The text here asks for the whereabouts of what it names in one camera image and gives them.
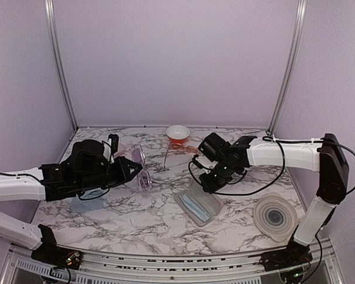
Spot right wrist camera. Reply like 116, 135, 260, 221
192, 154, 215, 173

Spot left aluminium frame post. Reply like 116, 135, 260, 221
44, 0, 79, 132

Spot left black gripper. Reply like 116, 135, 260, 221
78, 156, 143, 193

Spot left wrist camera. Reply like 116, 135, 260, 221
102, 134, 119, 163

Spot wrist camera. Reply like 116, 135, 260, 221
102, 134, 119, 163
192, 154, 215, 173

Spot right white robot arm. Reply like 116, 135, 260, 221
198, 133, 349, 272

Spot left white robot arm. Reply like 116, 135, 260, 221
0, 134, 143, 269

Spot light blue cleaning cloth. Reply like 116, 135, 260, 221
179, 195, 210, 222

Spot orange white bowl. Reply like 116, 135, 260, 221
166, 125, 191, 144

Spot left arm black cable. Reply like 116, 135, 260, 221
0, 138, 116, 201

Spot pink soft glasses case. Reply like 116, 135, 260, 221
113, 143, 126, 158

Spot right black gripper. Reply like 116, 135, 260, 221
199, 158, 239, 193

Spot front aluminium rail base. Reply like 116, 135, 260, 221
0, 238, 345, 283

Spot pink transparent sunglasses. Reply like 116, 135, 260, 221
163, 143, 199, 170

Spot grey swirl ceramic plate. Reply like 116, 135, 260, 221
253, 193, 298, 243

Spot aluminium frame post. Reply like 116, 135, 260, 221
268, 0, 308, 134
44, 0, 79, 132

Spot right aluminium frame post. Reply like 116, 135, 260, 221
268, 0, 308, 134

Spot pink hard glasses case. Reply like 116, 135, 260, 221
174, 179, 223, 227

